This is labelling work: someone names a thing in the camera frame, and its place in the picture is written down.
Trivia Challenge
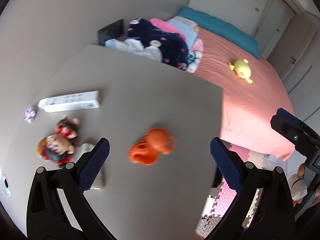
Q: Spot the yellow plush toy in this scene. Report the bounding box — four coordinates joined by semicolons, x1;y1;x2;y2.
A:
228;59;254;84

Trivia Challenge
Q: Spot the pink and white cloth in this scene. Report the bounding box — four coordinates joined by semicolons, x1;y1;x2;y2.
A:
187;39;204;74

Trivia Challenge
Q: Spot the navy printed cloth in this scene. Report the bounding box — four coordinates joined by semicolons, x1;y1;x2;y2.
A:
126;18;190;71

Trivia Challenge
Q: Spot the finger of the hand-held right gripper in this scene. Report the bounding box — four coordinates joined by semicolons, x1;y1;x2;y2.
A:
270;108;320;156

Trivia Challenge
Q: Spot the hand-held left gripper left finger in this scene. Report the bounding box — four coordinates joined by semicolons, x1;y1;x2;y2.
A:
26;137;111;240

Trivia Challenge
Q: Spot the orange plastic toy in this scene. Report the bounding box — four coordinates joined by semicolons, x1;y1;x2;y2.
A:
127;128;178;166

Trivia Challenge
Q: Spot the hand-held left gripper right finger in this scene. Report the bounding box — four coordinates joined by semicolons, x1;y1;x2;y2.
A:
210;137;296;240

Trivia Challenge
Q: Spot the beige plush toy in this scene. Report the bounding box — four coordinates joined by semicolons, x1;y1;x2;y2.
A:
287;164;308;204

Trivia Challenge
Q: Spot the red dressed doll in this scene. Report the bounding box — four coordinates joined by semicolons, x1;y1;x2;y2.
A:
37;115;81;167

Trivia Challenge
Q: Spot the pink bed sheet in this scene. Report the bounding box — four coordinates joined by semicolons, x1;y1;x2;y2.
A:
186;27;296;161

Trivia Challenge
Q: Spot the white cardboard box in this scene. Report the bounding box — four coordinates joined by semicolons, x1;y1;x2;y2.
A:
38;91;101;113

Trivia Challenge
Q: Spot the light blue striped cloth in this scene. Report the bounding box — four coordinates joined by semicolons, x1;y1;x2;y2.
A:
167;16;200;48

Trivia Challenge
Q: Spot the teal pillow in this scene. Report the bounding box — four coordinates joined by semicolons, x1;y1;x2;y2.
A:
177;6;261;59

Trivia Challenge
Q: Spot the foam floor mat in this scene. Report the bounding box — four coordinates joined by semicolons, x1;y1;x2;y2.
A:
200;139;290;240

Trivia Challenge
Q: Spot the white door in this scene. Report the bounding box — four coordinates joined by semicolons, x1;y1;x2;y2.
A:
251;0;299;42

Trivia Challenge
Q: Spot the small purple flower toy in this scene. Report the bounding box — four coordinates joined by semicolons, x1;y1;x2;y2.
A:
24;107;37;124

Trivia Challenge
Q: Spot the desk cable grommet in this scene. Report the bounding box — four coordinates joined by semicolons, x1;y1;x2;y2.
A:
0;174;11;197

